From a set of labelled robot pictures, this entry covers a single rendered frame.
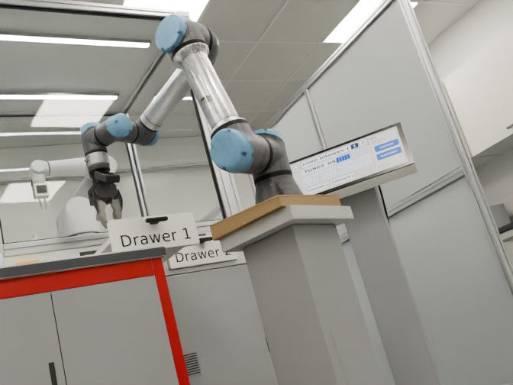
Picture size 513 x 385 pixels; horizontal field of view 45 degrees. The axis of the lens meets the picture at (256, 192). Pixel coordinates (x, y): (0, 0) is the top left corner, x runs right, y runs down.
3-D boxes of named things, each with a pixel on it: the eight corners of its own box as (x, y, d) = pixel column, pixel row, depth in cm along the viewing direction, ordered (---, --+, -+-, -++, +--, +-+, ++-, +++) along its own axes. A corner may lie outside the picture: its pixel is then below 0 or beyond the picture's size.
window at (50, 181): (225, 219, 254) (173, 19, 280) (2, 245, 208) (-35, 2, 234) (224, 220, 254) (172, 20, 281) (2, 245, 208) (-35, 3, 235)
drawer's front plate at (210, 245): (238, 258, 246) (231, 231, 249) (171, 269, 230) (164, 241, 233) (236, 260, 247) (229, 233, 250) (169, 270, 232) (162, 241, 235)
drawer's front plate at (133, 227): (200, 243, 204) (192, 211, 207) (114, 254, 188) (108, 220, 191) (198, 244, 205) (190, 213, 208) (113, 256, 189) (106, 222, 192)
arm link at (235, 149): (279, 160, 176) (203, 16, 194) (249, 155, 164) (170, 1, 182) (250, 183, 181) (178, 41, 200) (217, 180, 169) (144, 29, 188)
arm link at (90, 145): (90, 118, 206) (73, 128, 210) (95, 149, 203) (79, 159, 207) (108, 122, 212) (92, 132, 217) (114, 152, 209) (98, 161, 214)
